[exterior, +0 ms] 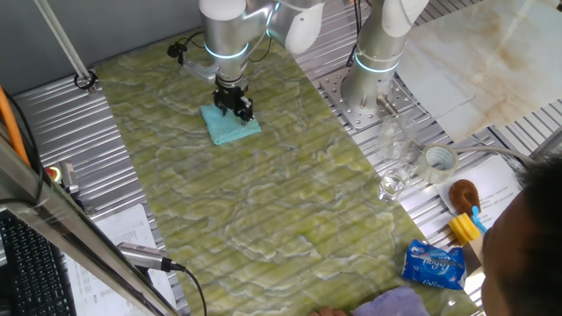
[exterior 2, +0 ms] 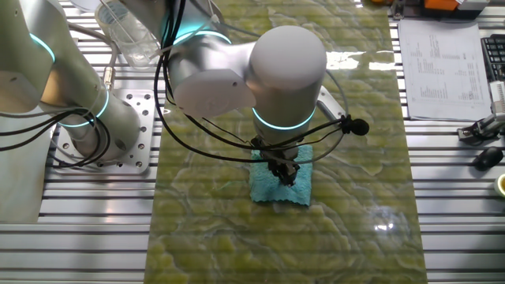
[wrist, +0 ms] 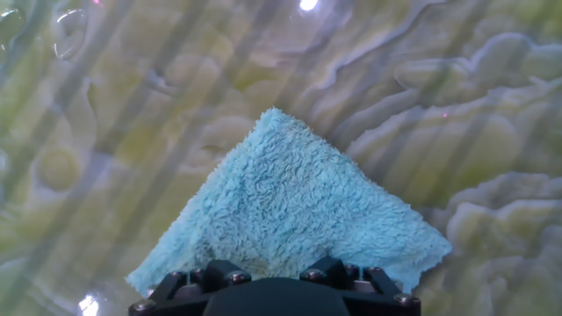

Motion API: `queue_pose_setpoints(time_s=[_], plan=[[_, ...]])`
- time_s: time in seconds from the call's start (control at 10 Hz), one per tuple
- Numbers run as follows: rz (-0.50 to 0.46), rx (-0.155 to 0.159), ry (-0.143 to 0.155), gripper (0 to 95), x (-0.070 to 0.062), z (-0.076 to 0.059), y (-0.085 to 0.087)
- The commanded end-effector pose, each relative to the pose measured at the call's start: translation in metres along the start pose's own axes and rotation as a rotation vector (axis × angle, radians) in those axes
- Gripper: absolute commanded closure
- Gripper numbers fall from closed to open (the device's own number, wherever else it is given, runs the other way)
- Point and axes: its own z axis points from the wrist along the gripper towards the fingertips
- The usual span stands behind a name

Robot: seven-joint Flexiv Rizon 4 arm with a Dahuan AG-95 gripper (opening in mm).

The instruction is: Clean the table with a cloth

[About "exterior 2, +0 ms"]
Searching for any black base cable bundle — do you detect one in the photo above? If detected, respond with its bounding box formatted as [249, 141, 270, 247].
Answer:
[0, 108, 112, 169]

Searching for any black clip microphone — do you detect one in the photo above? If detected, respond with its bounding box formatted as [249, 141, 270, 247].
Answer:
[341, 117, 371, 137]

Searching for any black computer mouse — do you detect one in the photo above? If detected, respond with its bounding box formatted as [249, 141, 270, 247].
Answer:
[472, 146, 505, 172]

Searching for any black computer keyboard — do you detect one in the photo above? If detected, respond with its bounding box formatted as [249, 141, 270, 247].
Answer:
[480, 34, 505, 82]

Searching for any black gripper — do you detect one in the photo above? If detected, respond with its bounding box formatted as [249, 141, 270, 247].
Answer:
[267, 157, 301, 188]

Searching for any green marble pattern mat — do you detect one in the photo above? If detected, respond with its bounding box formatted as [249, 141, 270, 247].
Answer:
[144, 0, 429, 284]

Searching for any silver ribbed camera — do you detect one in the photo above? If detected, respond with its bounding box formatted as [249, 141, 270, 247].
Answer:
[457, 80, 505, 142]

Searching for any white printed paper sheet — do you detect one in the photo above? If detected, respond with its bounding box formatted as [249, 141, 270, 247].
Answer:
[397, 18, 493, 122]

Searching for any clear plastic beaker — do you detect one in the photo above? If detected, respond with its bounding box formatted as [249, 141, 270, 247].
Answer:
[108, 9, 161, 69]

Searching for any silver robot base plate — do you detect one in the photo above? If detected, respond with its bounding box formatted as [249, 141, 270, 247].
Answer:
[50, 88, 158, 176]

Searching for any orange box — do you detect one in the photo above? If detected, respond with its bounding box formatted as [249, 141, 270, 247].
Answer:
[424, 0, 461, 12]

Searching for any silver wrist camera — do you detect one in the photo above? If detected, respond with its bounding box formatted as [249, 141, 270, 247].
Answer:
[315, 85, 348, 119]

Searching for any light blue fluffy cloth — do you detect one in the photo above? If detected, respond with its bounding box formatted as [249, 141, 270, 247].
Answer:
[248, 144, 315, 207]

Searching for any green tape roll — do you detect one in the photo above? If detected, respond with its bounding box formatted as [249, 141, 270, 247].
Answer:
[493, 173, 505, 198]

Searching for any grey hose with connector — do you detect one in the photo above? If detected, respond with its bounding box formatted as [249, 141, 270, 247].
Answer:
[65, 21, 119, 90]

